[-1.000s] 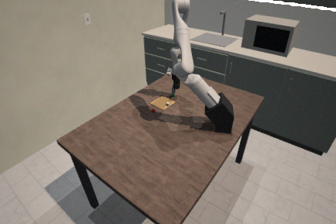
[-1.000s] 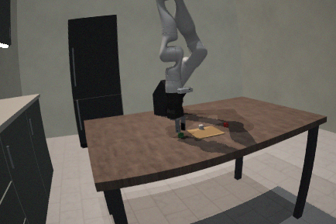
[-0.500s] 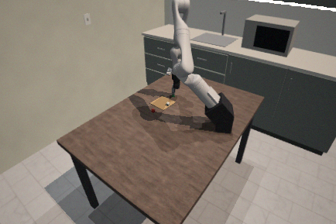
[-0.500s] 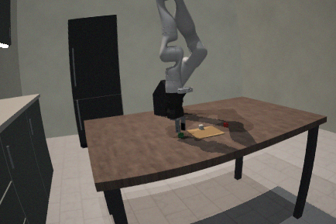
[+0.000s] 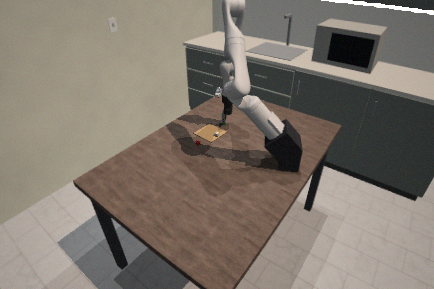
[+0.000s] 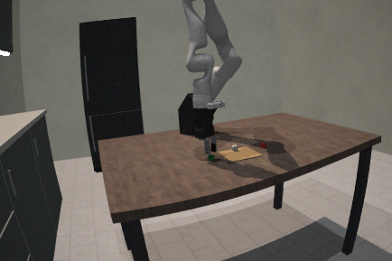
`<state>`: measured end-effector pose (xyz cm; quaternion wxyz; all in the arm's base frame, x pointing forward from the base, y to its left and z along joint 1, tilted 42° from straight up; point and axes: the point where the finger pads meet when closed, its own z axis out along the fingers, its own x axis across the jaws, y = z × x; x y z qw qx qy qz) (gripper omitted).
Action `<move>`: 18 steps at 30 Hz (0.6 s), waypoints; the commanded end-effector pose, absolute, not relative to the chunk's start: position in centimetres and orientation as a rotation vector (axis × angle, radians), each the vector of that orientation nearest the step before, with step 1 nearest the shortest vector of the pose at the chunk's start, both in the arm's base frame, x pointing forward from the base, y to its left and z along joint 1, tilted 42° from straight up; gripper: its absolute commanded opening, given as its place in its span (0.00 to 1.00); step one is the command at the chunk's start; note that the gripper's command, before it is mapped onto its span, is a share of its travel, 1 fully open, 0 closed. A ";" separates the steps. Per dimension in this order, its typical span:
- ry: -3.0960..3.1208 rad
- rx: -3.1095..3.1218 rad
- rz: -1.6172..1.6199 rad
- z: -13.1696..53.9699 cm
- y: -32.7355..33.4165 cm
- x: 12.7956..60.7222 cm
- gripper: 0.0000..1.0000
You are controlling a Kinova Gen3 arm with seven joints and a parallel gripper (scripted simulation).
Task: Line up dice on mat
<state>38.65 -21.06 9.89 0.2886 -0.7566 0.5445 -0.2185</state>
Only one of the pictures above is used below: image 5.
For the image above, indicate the tan square mat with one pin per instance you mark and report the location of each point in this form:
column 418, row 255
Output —
column 208, row 132

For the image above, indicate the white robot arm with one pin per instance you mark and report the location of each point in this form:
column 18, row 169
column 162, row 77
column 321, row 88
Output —
column 234, row 48

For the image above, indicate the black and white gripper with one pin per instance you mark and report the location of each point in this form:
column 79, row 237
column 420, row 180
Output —
column 228, row 105

